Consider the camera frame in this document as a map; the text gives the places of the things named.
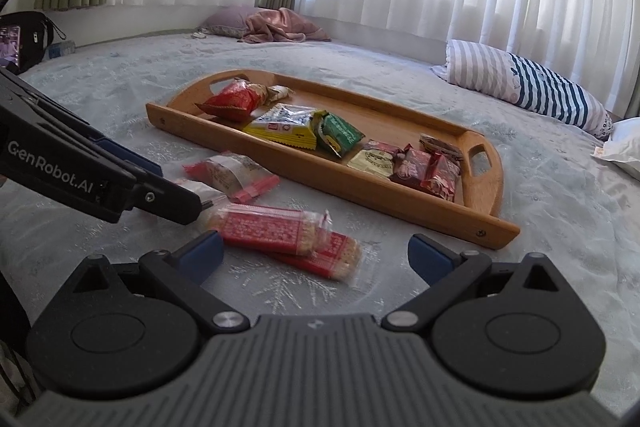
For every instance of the dark brown snack packet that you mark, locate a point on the dark brown snack packet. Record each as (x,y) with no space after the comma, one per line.
(440,143)

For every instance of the lavender pillow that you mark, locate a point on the lavender pillow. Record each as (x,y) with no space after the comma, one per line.
(227,19)

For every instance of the red print cracker packet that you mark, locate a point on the red print cracker packet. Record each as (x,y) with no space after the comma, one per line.
(265,229)
(335,257)

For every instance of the purple rectangular object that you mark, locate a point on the purple rectangular object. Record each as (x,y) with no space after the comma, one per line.
(10,49)

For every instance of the bright red chocolate packet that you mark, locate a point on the bright red chocolate packet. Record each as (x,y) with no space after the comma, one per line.
(440,179)

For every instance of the black bag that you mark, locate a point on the black bag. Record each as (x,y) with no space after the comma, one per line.
(37,34)

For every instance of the small white candy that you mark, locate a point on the small white candy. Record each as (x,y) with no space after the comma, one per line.
(277,93)

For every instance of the gold candy packet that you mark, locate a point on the gold candy packet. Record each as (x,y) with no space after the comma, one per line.
(372,162)

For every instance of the pink blanket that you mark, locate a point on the pink blanket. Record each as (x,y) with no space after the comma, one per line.
(285,24)

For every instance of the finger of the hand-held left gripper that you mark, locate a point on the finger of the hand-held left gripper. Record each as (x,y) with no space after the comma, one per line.
(165,199)
(135,164)

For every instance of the wooden tray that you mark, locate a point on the wooden tray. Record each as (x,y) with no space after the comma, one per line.
(380,117)

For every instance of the green snack packet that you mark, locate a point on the green snack packet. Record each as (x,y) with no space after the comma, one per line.
(342,134)

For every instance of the blue white striped pillow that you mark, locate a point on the blue white striped pillow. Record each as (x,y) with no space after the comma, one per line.
(480,69)

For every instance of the red gold patterned snack packet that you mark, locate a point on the red gold patterned snack packet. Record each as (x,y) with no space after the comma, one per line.
(230,102)

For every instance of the small white objects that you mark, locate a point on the small white objects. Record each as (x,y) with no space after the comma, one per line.
(200,35)

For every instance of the clear water bottle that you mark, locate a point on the clear water bottle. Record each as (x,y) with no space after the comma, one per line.
(60,50)

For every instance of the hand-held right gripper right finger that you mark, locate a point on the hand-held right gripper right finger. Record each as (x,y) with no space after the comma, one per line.
(427,257)

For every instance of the yellow white biscuit packet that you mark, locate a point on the yellow white biscuit packet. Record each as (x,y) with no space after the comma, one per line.
(282,127)

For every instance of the dark red chocolate bar packet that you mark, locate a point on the dark red chocolate bar packet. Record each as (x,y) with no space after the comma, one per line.
(410,167)

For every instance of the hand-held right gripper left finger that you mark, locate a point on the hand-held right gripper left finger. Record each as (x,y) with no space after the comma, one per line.
(202,254)

